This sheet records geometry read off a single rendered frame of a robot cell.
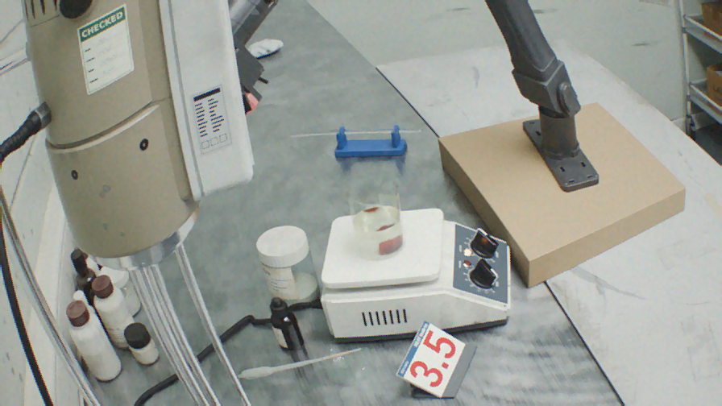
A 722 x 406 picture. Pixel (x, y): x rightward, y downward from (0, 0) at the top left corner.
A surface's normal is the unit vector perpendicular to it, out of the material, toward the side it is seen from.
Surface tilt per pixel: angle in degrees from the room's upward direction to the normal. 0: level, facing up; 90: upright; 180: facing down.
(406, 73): 0
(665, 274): 0
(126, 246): 90
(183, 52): 90
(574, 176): 0
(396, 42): 90
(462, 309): 90
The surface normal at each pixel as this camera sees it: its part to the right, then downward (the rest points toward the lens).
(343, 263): -0.16, -0.84
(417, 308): -0.09, 0.54
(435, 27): 0.26, 0.47
